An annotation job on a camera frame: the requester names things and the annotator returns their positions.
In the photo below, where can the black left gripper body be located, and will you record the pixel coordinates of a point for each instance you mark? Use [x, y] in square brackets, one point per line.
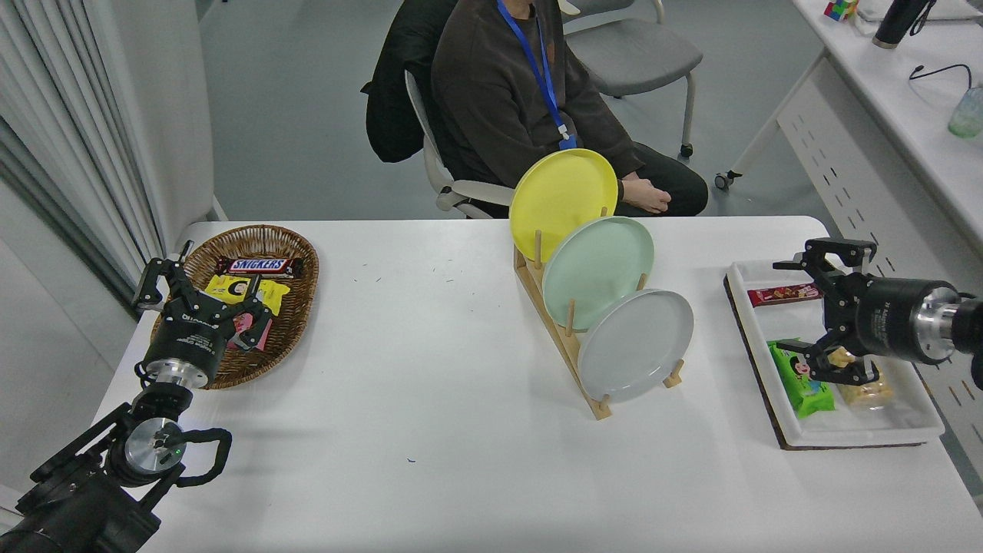
[188, 338]

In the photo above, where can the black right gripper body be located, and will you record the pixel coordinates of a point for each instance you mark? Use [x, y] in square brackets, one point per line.
[883, 319]

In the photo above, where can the grey plate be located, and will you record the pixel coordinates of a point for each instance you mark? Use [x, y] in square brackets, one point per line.
[633, 346]

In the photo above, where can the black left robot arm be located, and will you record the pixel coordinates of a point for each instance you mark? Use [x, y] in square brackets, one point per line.
[77, 507]

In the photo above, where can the mint green plate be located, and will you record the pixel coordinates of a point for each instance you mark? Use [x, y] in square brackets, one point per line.
[599, 269]

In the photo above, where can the wooden plate rack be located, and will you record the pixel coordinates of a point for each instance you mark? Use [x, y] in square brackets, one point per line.
[599, 405]

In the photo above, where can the yellow plate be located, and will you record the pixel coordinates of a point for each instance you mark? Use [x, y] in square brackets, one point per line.
[557, 196]

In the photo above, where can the person's hand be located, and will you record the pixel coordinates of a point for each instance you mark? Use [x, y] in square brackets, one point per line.
[647, 196]

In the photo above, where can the pink snack packet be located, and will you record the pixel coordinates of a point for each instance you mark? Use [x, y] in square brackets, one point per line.
[263, 339]

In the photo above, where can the clear packet of nuts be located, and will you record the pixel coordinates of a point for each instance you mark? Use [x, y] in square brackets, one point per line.
[868, 393]

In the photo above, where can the brown wicker basket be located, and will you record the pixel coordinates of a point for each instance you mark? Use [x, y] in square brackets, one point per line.
[296, 322]

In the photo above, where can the green snack packet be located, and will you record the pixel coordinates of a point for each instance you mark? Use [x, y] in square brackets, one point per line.
[802, 384]

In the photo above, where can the yellow snack packet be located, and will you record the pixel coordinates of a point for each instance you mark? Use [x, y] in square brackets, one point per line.
[223, 288]

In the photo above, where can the Snickers chocolate bar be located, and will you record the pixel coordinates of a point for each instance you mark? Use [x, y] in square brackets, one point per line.
[257, 266]

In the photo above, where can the white rectangular tray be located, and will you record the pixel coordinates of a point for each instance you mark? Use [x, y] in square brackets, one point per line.
[814, 426]

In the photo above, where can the red snack bar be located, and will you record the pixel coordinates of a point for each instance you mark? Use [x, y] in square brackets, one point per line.
[783, 294]

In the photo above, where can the white side desk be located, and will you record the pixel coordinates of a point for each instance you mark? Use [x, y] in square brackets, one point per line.
[906, 100]

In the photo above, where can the white curtain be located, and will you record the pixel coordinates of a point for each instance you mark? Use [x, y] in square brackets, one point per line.
[46, 115]

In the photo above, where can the white office chair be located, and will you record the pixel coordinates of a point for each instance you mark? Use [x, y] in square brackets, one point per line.
[434, 165]

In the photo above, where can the black bottle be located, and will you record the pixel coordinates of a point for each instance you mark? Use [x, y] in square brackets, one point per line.
[895, 19]

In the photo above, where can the colourful puzzle cube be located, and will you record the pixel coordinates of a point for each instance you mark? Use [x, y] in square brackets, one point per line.
[839, 9]

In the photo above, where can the white flat device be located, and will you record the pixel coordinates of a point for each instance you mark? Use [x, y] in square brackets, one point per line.
[956, 9]

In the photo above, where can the grey padded chair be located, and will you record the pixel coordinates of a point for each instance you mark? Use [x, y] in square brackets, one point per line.
[645, 54]

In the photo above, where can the person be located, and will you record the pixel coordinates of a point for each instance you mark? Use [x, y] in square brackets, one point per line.
[491, 92]

